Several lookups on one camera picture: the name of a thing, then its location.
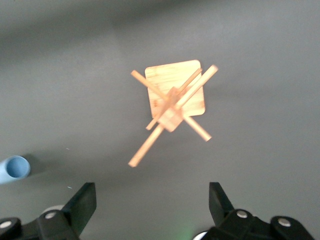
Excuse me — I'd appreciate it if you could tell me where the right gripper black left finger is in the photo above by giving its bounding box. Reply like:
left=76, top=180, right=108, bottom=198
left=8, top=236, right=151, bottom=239
left=0, top=182, right=97, bottom=240

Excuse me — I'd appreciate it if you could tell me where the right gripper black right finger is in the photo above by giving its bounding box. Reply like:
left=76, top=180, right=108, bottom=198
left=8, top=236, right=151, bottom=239
left=207, top=181, right=316, bottom=240

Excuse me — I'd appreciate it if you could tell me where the light blue plastic cup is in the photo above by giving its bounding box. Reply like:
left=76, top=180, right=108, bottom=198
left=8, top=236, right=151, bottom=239
left=0, top=155, right=31, bottom=185

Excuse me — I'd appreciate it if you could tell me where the wooden cup rack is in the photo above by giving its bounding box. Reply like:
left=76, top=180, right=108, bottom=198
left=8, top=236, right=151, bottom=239
left=127, top=59, right=219, bottom=168

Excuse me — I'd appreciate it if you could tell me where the dark grey table mat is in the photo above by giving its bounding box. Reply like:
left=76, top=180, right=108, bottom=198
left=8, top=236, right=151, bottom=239
left=0, top=0, right=320, bottom=240

